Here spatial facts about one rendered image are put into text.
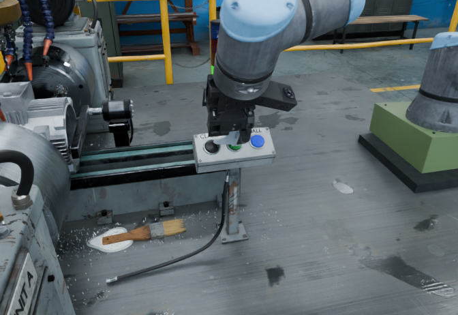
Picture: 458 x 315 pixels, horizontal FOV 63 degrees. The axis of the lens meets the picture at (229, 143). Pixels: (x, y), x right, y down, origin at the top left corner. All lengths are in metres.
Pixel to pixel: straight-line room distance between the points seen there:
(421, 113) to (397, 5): 5.55
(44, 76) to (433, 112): 1.13
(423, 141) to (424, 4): 6.51
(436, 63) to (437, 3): 6.59
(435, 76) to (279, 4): 0.84
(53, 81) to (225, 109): 0.67
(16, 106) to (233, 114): 0.52
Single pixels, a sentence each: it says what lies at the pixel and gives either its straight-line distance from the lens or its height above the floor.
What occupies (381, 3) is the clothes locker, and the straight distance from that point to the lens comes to 6.61.
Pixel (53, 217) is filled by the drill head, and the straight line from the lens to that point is 0.68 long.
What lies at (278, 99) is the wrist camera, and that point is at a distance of 0.66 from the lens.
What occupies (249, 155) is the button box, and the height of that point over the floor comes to 1.05.
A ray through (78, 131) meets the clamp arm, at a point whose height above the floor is 1.03.
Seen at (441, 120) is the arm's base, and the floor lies 0.98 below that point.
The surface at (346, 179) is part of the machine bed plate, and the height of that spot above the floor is 0.80.
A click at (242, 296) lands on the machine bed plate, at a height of 0.80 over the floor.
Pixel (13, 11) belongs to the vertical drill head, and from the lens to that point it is 0.92.
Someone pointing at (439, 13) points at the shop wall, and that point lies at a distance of 7.91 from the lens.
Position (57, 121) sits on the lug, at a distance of 0.94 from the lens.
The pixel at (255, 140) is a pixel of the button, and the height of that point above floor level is 1.07.
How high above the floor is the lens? 1.45
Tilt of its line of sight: 29 degrees down
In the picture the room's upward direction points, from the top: straight up
